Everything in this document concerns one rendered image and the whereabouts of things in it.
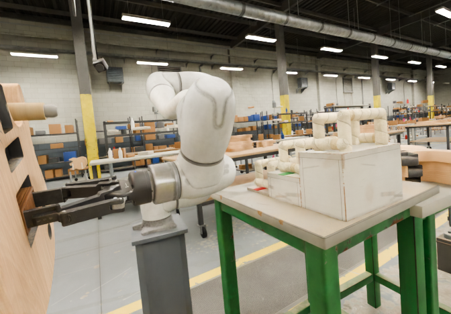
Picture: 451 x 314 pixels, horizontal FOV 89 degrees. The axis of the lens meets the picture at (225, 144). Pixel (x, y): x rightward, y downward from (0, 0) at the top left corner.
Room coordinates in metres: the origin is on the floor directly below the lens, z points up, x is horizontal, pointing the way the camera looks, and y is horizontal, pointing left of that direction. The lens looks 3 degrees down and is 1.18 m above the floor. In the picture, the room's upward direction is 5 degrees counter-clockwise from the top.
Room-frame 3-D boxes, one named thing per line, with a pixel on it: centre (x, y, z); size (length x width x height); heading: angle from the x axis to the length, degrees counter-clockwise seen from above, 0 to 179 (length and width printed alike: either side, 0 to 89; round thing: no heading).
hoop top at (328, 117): (0.72, -0.35, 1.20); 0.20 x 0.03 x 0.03; 117
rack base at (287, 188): (0.83, -0.30, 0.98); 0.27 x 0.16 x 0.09; 118
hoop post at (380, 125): (0.69, -0.47, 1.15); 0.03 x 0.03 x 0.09
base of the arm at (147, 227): (1.24, 0.43, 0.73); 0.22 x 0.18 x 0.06; 112
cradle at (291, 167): (0.78, -0.21, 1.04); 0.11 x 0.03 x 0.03; 28
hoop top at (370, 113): (0.65, -0.39, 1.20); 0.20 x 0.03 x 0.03; 117
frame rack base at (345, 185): (0.69, -0.37, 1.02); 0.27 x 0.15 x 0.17; 118
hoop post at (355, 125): (0.76, -0.43, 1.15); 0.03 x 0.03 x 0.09
